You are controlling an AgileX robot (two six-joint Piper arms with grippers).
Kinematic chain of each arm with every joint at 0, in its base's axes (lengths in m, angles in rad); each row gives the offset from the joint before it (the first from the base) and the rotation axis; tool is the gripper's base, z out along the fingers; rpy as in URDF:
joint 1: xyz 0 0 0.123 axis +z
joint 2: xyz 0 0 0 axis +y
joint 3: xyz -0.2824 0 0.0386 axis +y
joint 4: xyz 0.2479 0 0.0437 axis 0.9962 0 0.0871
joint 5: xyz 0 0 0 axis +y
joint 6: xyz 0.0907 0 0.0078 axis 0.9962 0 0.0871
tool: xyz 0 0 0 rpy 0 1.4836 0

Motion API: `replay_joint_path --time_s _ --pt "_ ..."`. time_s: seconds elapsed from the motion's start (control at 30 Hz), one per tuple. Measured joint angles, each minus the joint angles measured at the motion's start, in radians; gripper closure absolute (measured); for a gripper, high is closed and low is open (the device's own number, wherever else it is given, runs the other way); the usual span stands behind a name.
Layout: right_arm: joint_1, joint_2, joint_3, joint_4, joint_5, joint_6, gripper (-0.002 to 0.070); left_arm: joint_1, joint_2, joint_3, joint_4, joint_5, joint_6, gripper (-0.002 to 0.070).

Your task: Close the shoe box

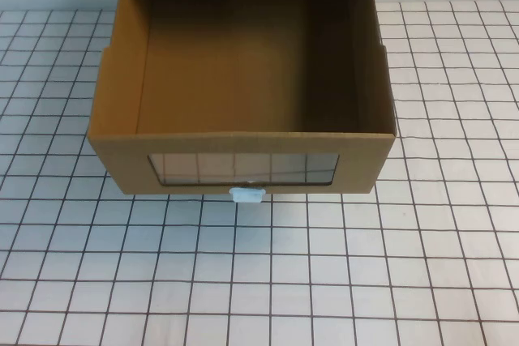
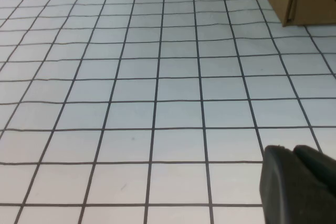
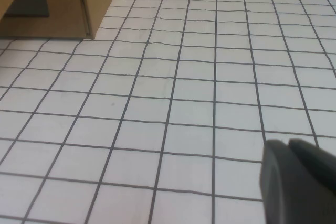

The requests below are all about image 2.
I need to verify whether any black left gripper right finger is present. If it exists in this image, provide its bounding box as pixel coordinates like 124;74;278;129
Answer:
293;144;336;195

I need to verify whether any white black-grid tablecloth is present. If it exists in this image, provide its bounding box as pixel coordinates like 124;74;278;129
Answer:
0;0;336;224

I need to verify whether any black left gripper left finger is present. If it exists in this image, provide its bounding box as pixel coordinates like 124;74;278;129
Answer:
258;144;336;224

